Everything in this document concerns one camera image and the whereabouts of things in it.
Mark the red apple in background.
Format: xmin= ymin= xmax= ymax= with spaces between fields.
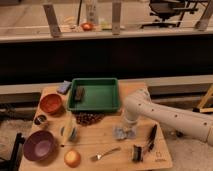
xmin=81 ymin=22 xmax=94 ymax=31

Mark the purple bowl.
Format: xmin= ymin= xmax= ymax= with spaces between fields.
xmin=23 ymin=130 xmax=55 ymax=161

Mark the black office chair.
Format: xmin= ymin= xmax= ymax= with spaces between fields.
xmin=141 ymin=0 xmax=198 ymax=29

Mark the yellow banana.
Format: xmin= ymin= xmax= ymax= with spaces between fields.
xmin=61 ymin=113 xmax=73 ymax=147

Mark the blue sponge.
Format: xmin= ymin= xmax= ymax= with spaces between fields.
xmin=57 ymin=81 xmax=71 ymax=95

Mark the orange bowl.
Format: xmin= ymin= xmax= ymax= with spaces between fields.
xmin=39 ymin=94 xmax=62 ymax=114

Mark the orange round fruit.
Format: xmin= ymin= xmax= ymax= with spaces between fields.
xmin=64 ymin=150 xmax=81 ymax=168

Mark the small dark round tin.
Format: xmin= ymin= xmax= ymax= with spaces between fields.
xmin=34 ymin=115 xmax=47 ymax=126

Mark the dark block in tray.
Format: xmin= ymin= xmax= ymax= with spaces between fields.
xmin=74 ymin=86 xmax=84 ymax=101

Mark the green plastic tray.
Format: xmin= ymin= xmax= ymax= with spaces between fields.
xmin=67 ymin=78 xmax=120 ymax=113

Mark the grey blue towel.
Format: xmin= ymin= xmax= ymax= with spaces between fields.
xmin=113 ymin=126 xmax=136 ymax=140

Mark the black marker pen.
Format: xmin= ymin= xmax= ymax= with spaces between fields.
xmin=144 ymin=124 xmax=157 ymax=153

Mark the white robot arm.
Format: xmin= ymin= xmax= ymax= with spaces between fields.
xmin=123 ymin=89 xmax=213 ymax=146

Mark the metal spoon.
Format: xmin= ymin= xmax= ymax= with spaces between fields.
xmin=90 ymin=147 xmax=121 ymax=162

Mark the bunch of dark grapes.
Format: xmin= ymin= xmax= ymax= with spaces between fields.
xmin=75 ymin=113 xmax=104 ymax=126

